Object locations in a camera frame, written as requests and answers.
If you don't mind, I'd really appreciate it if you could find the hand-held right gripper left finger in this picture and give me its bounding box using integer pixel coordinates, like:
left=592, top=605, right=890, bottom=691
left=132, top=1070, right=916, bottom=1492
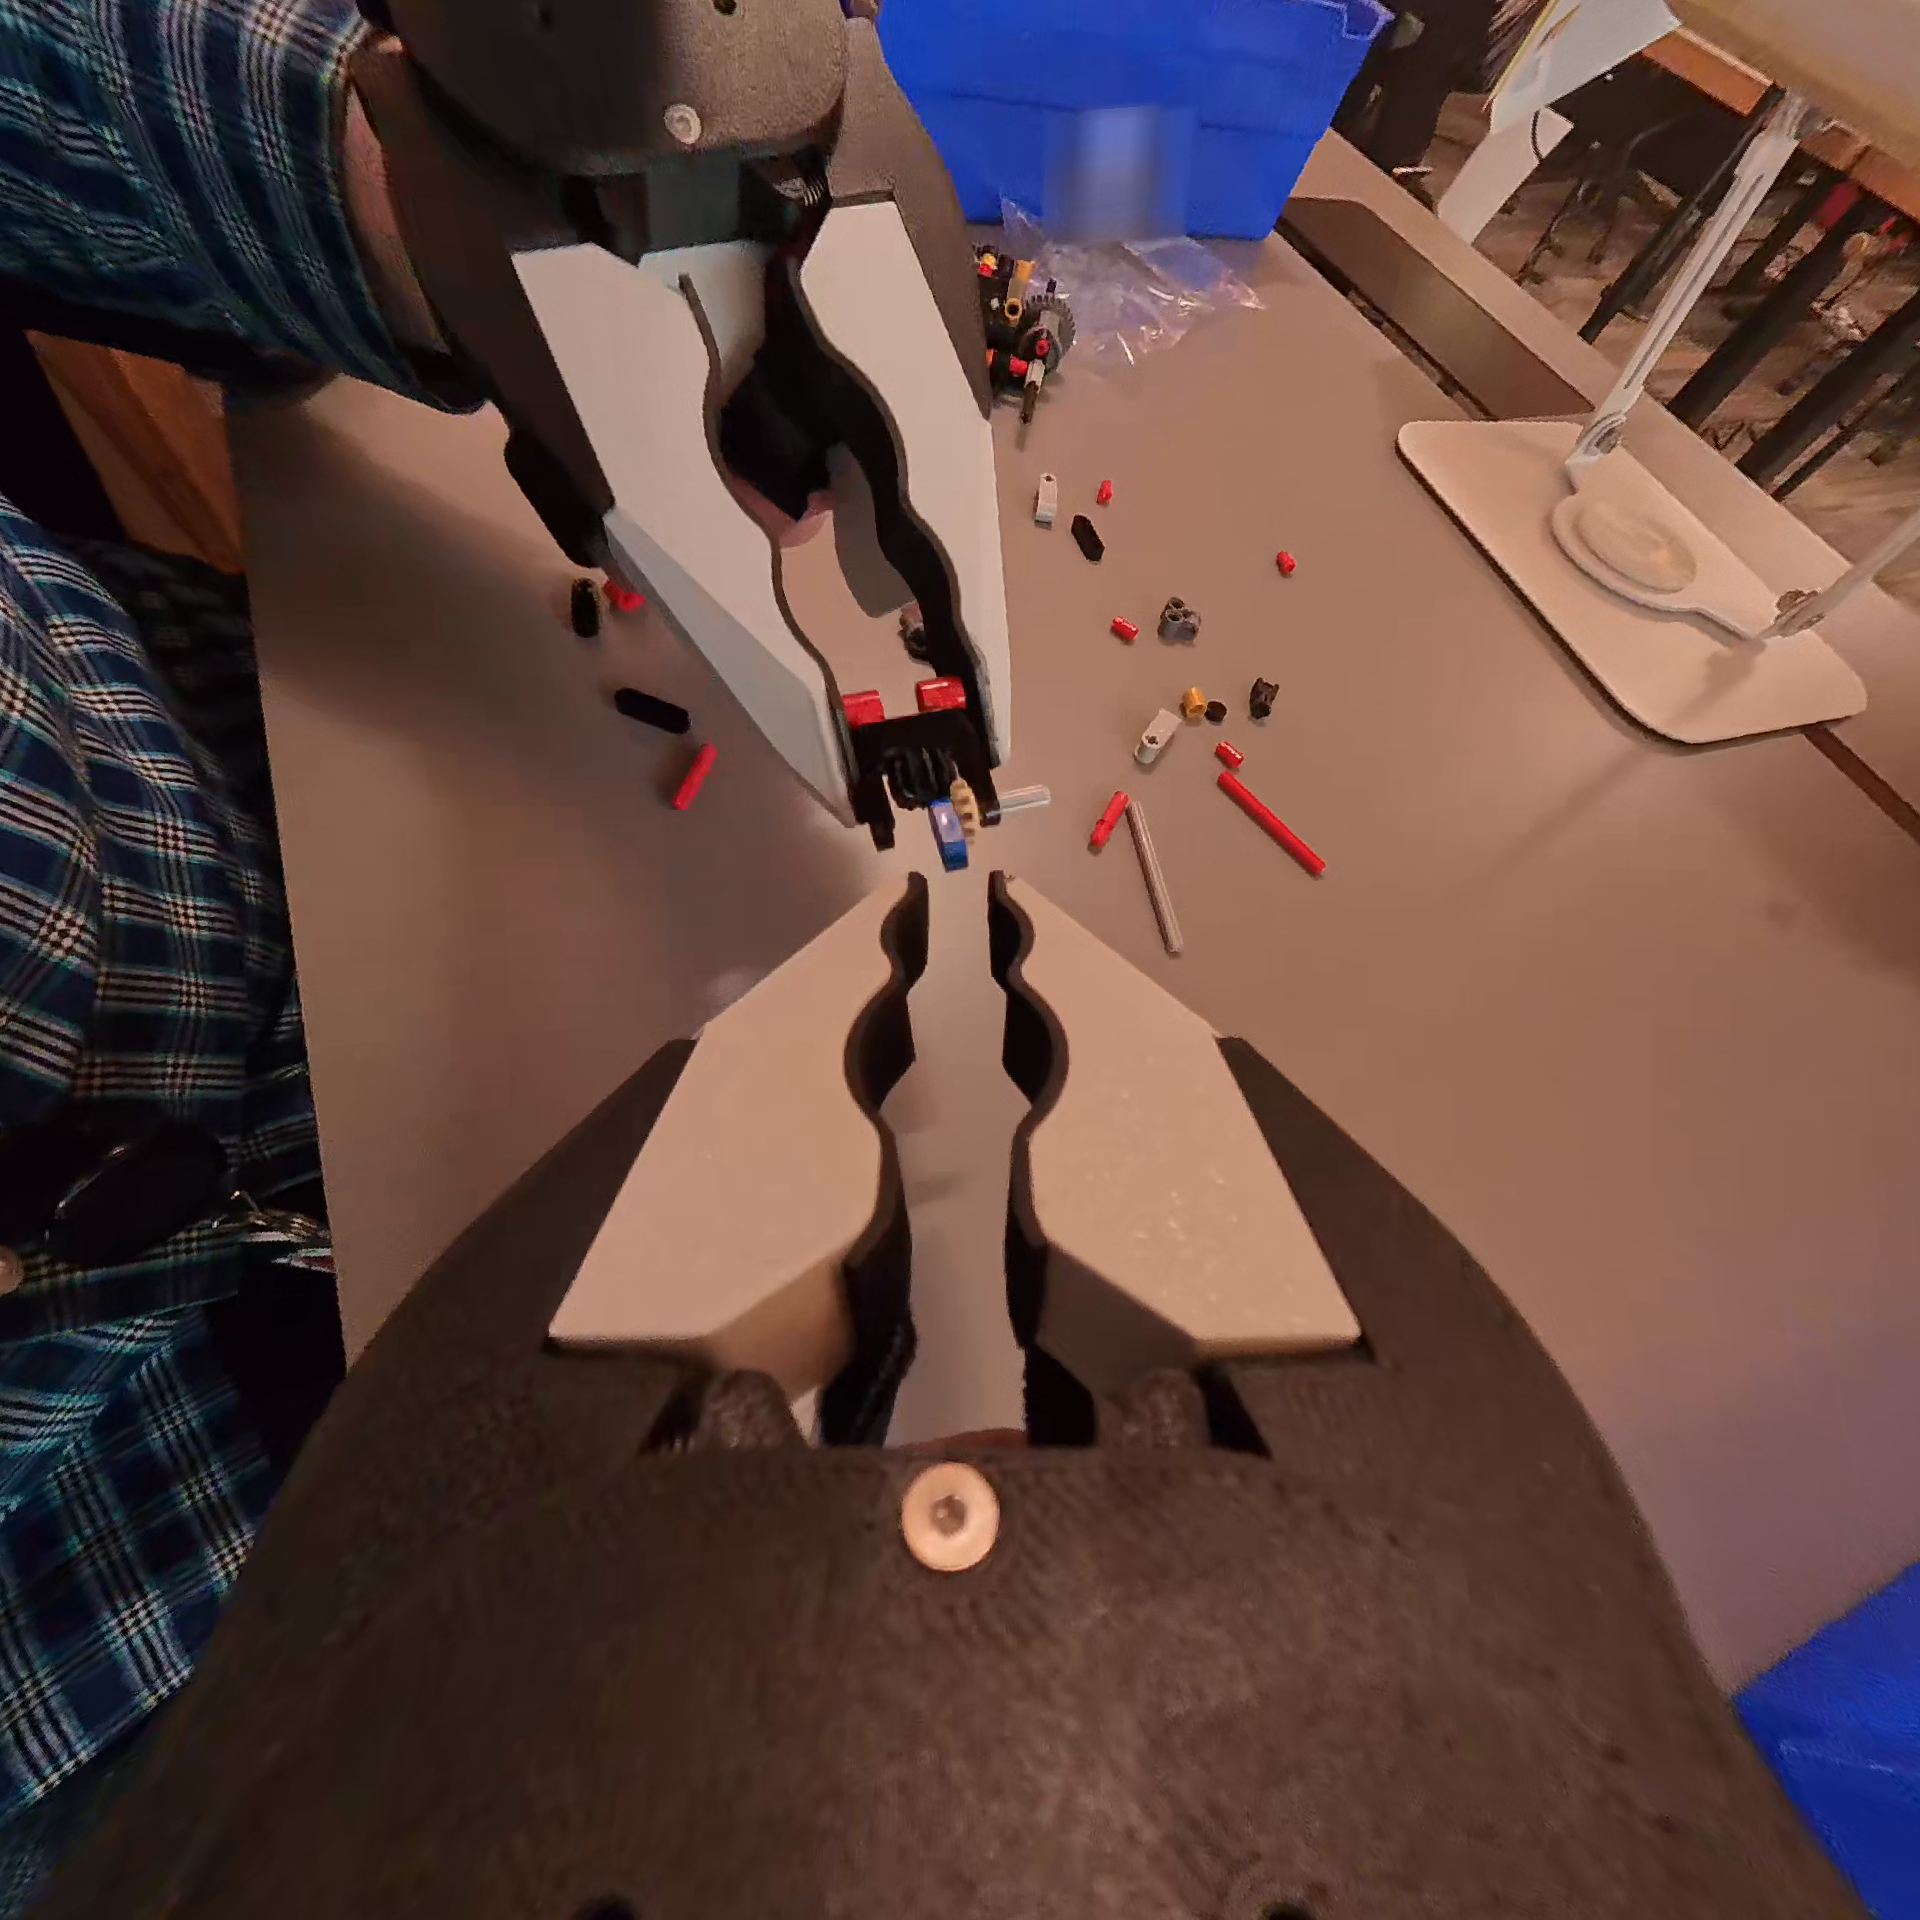
left=546, top=870, right=934, bottom=1450

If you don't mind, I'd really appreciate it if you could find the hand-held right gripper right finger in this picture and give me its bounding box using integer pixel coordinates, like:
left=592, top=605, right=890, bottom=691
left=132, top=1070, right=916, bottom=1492
left=988, top=870, right=1368, bottom=1450

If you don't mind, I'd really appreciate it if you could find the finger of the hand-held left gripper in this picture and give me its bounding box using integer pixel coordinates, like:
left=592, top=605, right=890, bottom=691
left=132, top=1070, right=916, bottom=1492
left=780, top=194, right=1020, bottom=788
left=511, top=240, right=898, bottom=856

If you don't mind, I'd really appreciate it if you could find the black lego gear assembly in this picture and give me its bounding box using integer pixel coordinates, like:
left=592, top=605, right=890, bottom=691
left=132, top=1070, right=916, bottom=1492
left=839, top=680, right=1056, bottom=876

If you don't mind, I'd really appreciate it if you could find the person's left forearm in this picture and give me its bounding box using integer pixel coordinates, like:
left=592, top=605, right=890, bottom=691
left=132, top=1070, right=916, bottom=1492
left=0, top=0, right=486, bottom=419

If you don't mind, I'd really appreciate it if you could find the long grey lego axle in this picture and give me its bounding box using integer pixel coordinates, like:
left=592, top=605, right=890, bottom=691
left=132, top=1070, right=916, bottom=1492
left=1124, top=798, right=1186, bottom=960

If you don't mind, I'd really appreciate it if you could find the long red lego axle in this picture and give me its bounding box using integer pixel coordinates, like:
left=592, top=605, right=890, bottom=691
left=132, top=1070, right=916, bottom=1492
left=1216, top=768, right=1328, bottom=881

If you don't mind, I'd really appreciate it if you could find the clear plastic bag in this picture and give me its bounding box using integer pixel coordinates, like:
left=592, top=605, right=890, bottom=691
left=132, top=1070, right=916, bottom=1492
left=990, top=194, right=1265, bottom=377

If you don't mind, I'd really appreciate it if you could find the wooden cabinet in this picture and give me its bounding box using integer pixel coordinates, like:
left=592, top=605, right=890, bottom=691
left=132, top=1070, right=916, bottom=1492
left=28, top=329, right=250, bottom=578

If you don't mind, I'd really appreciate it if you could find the dark flat box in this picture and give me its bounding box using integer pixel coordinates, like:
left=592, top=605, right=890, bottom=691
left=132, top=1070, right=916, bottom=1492
left=1281, top=128, right=1631, bottom=425

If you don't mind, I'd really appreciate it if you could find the person's plaid shirt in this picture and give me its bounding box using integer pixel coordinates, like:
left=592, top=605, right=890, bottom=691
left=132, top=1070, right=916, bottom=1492
left=0, top=497, right=350, bottom=1870

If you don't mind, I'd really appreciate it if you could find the wooden table with black legs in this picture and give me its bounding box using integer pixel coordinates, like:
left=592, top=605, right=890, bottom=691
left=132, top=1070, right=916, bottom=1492
left=1500, top=30, right=1920, bottom=506

